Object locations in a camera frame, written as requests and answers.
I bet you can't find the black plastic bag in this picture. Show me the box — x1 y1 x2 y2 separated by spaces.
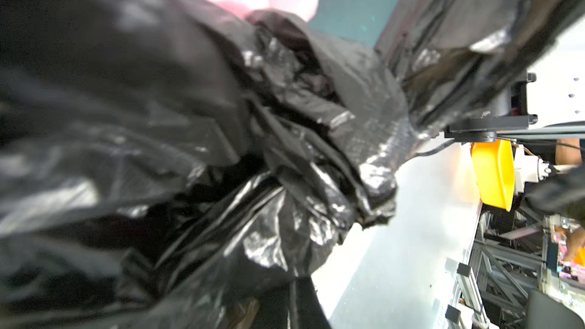
1 0 584 328

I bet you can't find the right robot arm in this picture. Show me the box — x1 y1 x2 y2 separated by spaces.
445 69 584 143

